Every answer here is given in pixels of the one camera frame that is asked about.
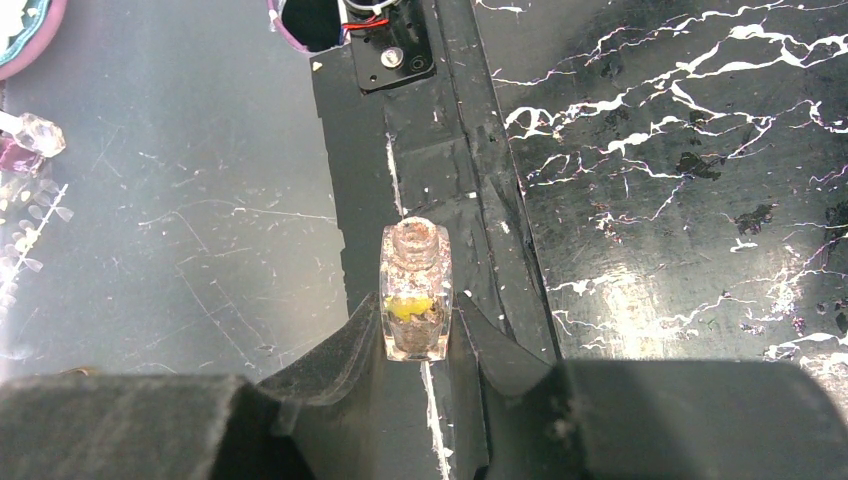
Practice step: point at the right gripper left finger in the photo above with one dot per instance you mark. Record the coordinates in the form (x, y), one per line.
(310, 420)

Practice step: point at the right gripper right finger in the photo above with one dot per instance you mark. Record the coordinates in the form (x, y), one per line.
(640, 419)

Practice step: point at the nail polish bottle white cap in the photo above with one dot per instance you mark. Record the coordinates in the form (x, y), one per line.
(416, 290)

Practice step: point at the spare nail polish bottle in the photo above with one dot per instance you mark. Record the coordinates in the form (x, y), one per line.
(27, 142)

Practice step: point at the pink rimmed round object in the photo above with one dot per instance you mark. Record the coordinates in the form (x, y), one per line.
(27, 29)

